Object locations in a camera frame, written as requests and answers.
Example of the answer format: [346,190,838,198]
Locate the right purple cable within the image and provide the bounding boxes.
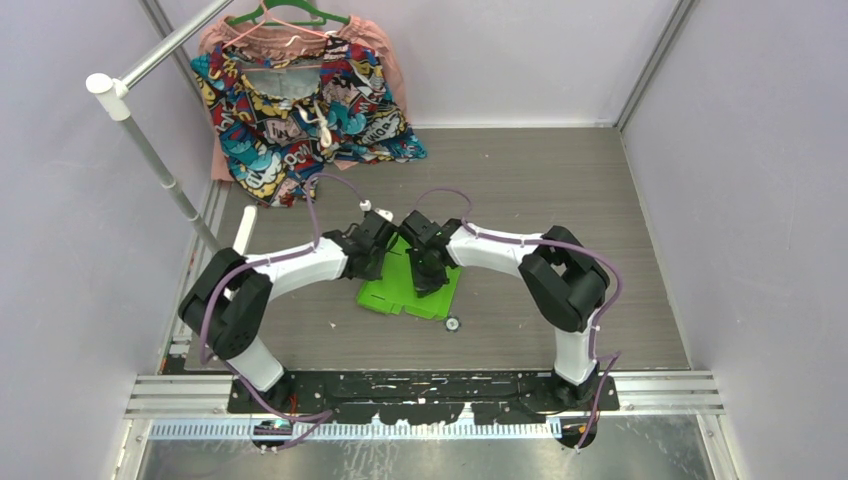
[413,187,624,452]

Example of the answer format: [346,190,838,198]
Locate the metal clothes rack pole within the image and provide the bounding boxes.
[85,0,231,253]

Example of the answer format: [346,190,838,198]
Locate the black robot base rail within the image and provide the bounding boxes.
[263,370,620,425]

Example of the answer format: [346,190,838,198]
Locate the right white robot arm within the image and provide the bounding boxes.
[398,211,623,411]

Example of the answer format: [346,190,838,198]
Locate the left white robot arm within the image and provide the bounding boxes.
[178,209,396,413]

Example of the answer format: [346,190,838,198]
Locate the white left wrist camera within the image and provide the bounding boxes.
[359,199,394,223]

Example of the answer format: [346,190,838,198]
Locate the colorful patterned shirt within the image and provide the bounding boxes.
[190,17,427,207]

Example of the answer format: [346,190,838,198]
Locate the green clothes hanger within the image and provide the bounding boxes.
[225,0,352,27]

